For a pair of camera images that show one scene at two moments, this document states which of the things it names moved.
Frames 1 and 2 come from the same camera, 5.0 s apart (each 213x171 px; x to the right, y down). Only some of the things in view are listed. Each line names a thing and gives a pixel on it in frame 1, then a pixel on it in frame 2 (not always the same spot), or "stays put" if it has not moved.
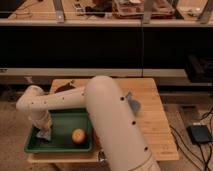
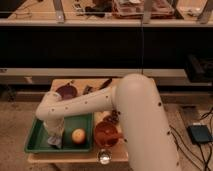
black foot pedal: x=200 y=133 stays put
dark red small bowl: x=64 y=88 stays put
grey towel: x=44 y=133 to x=55 y=140
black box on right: x=199 y=68 stays put
